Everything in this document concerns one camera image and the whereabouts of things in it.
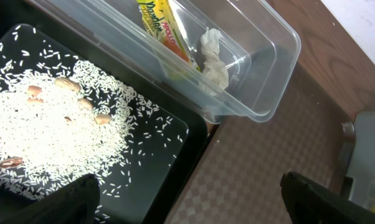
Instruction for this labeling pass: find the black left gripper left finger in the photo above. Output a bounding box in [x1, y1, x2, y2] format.
[0, 174, 100, 224]

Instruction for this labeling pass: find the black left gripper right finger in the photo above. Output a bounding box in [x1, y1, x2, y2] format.
[280, 172, 375, 224]

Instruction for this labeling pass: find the yellow green snack wrapper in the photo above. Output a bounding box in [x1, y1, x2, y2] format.
[136, 0, 201, 71]

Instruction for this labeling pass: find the grey dishwasher rack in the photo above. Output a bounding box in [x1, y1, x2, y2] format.
[346, 112, 375, 212]

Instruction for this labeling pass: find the dark brown serving tray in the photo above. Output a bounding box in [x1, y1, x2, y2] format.
[166, 65, 353, 224]

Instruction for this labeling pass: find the dark brown peanut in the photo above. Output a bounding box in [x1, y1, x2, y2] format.
[0, 157, 23, 169]

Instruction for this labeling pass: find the shelled peanut right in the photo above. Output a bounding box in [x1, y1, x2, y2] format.
[95, 114, 112, 125]

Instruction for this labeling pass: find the shelled peanut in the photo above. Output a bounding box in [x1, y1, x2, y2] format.
[26, 98, 44, 106]
[78, 98, 93, 110]
[95, 114, 112, 125]
[26, 85, 42, 97]

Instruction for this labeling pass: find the spilled rice pile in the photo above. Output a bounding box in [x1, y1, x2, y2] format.
[0, 24, 188, 224]

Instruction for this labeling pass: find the shelled peanut middle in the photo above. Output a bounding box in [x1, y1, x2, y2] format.
[78, 98, 93, 110]

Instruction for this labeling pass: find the black tray bin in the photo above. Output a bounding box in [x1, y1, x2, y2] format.
[0, 1, 207, 223]

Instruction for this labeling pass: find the shelled peanut upper left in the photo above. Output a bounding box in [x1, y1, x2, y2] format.
[26, 85, 42, 97]

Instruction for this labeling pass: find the peanut in shell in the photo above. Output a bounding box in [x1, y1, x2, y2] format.
[54, 77, 81, 92]

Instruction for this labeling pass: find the clear plastic bin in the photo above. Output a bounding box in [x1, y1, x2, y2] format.
[33, 0, 301, 124]

